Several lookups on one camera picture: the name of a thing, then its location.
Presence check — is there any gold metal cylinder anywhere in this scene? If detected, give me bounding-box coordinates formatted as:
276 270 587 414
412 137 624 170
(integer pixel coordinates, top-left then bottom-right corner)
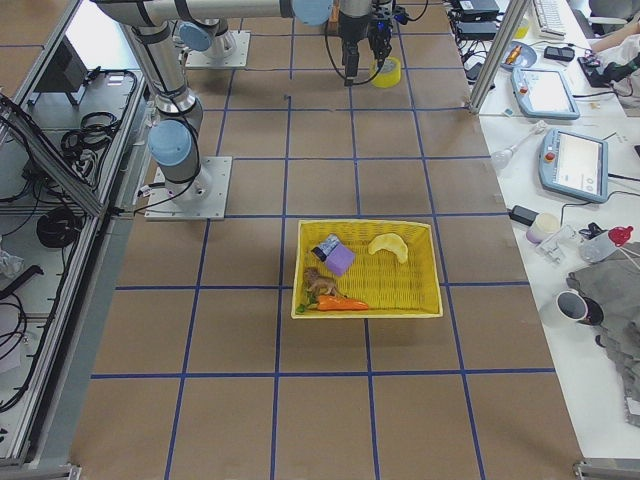
505 45 522 65

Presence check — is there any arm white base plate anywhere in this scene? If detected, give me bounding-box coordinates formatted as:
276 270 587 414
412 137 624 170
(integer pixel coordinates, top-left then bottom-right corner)
144 156 232 221
186 30 251 70

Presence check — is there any teach pendant far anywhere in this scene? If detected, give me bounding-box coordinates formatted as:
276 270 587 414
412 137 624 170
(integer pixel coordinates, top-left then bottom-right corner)
511 67 580 120

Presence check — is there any teach pendant near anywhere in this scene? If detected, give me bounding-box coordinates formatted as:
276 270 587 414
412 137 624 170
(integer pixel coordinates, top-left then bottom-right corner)
538 128 609 203

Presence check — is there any teach pendant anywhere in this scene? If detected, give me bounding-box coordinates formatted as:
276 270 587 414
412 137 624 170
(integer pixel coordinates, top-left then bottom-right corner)
511 67 580 120
538 128 609 203

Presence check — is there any grey cloth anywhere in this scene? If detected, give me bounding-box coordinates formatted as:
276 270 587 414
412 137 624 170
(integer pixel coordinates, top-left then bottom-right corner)
566 253 639 426

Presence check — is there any black white mug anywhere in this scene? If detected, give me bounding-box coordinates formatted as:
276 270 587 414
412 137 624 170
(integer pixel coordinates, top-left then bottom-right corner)
555 290 604 326

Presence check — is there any purple foam block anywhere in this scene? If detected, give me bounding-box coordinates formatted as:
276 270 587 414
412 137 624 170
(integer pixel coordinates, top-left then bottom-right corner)
325 243 355 276

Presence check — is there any yellow plastic basket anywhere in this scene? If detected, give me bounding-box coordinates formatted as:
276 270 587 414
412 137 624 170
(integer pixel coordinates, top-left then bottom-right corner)
291 219 443 320

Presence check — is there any brown animal figurine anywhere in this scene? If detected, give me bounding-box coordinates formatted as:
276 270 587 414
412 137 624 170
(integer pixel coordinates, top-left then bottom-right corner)
303 267 345 298

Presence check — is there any orange carrot toy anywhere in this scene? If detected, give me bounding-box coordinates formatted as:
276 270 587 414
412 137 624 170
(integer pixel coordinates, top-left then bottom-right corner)
317 295 369 311

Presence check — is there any yellow banana toy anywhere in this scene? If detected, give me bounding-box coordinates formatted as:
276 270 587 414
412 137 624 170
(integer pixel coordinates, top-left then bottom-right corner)
367 233 408 264

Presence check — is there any silver black can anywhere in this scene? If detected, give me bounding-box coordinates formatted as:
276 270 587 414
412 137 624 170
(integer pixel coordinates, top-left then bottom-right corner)
311 234 340 262

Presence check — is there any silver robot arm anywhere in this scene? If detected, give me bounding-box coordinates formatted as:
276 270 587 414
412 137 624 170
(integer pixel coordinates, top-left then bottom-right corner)
96 1 333 207
174 1 413 82

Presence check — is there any purple white jar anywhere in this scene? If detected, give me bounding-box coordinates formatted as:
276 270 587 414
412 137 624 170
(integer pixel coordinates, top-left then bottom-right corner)
526 213 560 244

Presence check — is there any blue plate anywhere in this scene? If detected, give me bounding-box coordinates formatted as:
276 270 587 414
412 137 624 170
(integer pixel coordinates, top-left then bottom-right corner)
500 41 537 70

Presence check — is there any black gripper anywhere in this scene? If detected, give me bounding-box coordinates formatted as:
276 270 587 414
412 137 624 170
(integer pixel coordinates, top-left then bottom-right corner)
369 1 406 70
338 0 372 86

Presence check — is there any aluminium frame post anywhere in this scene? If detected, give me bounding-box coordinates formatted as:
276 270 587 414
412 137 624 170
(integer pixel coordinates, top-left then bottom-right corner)
468 0 529 114

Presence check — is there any yellow tape roll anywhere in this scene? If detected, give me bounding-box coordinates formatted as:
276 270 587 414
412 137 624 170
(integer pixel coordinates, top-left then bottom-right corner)
370 56 401 89

